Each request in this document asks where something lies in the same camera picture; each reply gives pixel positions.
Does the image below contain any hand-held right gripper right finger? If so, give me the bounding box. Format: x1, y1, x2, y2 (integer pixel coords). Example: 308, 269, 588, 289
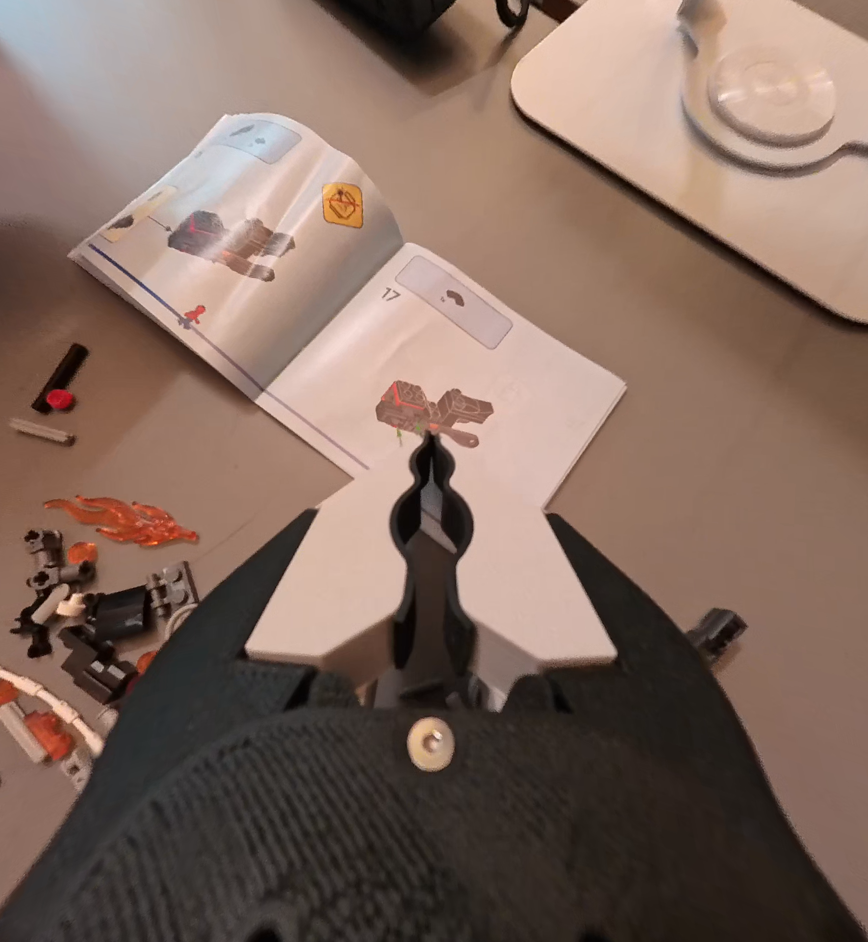
428, 433, 619, 713

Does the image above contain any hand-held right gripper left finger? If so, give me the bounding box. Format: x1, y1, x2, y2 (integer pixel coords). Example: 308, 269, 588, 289
245, 433, 435, 707

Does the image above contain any pile of lego pieces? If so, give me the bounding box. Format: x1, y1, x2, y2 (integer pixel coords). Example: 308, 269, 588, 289
0, 526, 203, 809

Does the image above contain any dark grey lego connector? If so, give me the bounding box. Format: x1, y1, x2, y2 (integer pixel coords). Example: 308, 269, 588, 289
688, 608, 748, 667

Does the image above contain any orange flame lego piece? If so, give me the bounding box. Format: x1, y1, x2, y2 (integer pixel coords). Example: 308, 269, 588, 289
43, 495, 200, 549

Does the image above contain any lego instruction booklet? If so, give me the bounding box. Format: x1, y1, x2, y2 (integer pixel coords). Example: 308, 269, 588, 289
68, 112, 626, 514

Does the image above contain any white curved lego tube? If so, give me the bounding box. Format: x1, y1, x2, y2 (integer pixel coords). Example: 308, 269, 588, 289
0, 657, 105, 762

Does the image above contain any grey lego axle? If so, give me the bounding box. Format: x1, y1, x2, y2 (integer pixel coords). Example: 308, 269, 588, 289
9, 417, 76, 447

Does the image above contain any black lego bar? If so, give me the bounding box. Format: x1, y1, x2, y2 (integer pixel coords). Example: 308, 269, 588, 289
31, 342, 89, 415

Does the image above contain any silver monitor stand base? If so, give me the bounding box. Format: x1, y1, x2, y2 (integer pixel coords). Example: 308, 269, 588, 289
510, 0, 868, 325

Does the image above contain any dark round object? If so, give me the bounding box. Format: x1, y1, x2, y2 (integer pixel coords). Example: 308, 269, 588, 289
342, 0, 466, 35

